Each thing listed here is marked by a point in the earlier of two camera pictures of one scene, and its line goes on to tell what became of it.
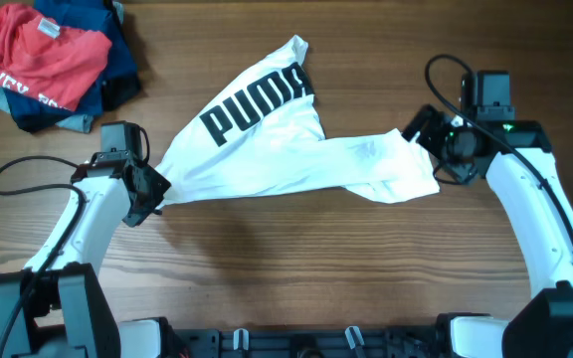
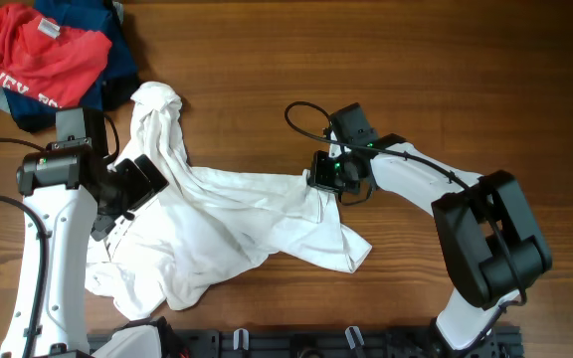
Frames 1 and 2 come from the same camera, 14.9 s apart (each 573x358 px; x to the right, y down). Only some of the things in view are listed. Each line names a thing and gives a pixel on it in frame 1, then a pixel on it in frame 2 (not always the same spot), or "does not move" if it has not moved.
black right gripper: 461,174 → 319,179
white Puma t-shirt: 266,136 → 167,254
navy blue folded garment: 117,86 does not move
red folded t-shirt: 54,63 does not move
